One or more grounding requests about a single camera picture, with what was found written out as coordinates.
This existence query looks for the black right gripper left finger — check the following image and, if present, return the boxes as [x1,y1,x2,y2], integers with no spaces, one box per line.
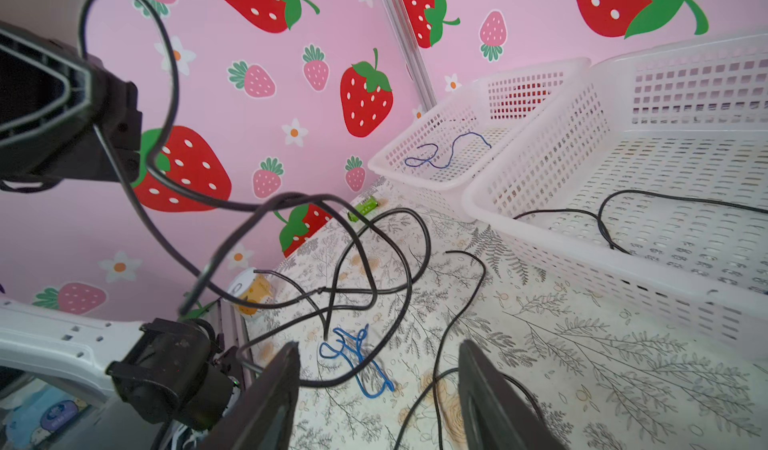
[199,342,300,450]

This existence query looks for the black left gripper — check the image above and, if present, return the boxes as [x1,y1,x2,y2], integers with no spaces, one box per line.
[1,22,142,182]

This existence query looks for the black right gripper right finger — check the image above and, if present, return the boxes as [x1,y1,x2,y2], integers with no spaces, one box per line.
[458,340,563,450]

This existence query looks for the small blue cable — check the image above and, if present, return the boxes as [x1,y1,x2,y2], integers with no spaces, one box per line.
[317,325,397,400]

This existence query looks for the black cable bundle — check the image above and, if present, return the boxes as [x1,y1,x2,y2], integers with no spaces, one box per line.
[77,0,544,450]

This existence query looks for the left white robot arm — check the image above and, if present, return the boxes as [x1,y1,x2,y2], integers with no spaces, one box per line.
[1,24,241,431]

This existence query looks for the yellow tape roll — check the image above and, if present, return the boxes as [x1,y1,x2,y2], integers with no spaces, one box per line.
[227,268,274,304]

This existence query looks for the green small packet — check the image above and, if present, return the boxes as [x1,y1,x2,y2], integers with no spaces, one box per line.
[347,197,379,222]

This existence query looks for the left white plastic basket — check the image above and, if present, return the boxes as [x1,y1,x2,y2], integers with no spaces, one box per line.
[368,58,591,222]

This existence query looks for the white plastic basket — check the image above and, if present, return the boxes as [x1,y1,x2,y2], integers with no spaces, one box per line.
[368,58,591,222]
[462,32,767,360]

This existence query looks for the middle white plastic basket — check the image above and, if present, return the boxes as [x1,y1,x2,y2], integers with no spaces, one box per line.
[462,32,767,360]

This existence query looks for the aluminium corner post left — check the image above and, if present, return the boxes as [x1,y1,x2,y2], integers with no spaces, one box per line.
[382,0,437,110]

